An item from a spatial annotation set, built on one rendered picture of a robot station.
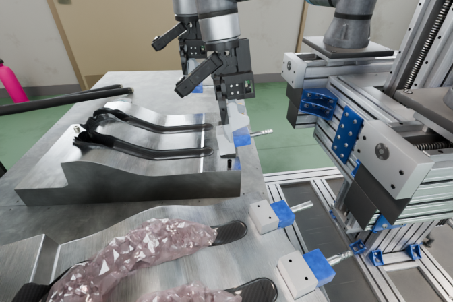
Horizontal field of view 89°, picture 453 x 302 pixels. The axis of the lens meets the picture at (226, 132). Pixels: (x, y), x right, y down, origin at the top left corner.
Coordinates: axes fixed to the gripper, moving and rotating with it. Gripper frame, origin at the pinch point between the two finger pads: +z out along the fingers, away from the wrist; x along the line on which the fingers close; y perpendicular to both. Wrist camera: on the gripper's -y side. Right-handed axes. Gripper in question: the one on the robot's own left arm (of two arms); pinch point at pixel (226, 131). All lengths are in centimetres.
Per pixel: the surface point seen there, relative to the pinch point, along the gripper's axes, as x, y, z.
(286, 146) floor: 122, 46, 85
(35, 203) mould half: -6.3, -46.1, 7.4
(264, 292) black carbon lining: -28.3, 2.5, 13.6
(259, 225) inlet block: -19.0, 3.6, 10.1
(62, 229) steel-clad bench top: -12.4, -37.6, 10.6
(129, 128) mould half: 6.5, -24.7, -2.1
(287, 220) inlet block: -17.6, 9.1, 11.6
